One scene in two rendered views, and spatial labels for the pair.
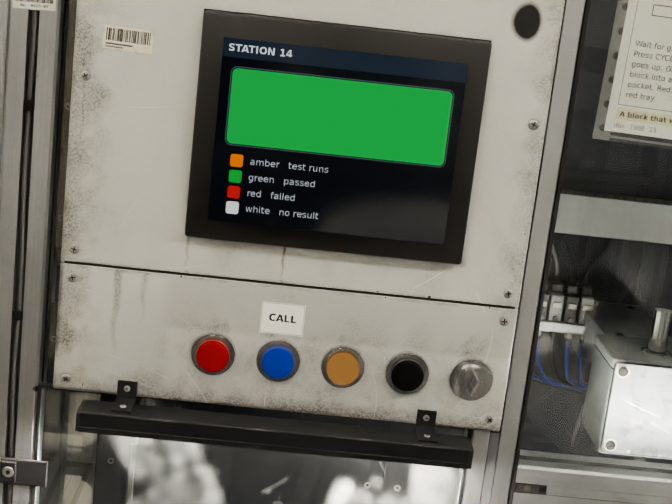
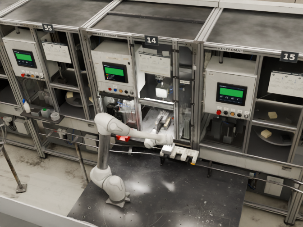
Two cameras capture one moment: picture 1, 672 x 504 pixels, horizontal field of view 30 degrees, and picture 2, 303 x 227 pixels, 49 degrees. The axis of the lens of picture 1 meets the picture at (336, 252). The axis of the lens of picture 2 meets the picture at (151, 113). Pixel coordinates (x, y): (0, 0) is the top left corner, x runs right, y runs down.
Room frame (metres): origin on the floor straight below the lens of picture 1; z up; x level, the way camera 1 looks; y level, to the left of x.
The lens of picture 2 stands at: (-1.23, -1.50, 3.28)
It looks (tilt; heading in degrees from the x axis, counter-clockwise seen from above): 38 degrees down; 26
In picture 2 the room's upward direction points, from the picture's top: 4 degrees counter-clockwise
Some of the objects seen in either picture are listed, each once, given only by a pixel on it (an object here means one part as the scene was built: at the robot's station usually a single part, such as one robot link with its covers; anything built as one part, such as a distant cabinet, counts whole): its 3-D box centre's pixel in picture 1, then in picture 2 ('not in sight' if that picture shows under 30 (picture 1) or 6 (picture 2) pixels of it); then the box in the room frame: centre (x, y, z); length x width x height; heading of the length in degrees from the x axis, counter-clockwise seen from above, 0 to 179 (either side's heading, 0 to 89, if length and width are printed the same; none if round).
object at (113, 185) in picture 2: not in sight; (115, 186); (0.41, -0.25, 0.85); 0.18 x 0.16 x 0.22; 73
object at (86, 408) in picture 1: (277, 422); (115, 95); (1.08, 0.04, 1.37); 0.36 x 0.04 x 0.04; 93
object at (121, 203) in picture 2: not in sight; (119, 197); (0.41, -0.28, 0.71); 0.22 x 0.18 x 0.06; 93
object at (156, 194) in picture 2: not in sight; (162, 194); (0.61, -0.63, 0.66); 1.50 x 1.06 x 0.04; 93
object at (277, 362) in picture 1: (278, 360); not in sight; (1.10, 0.04, 1.42); 0.03 x 0.02 x 0.03; 93
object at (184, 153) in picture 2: not in sight; (179, 155); (1.01, -0.67, 0.84); 0.36 x 0.14 x 0.10; 93
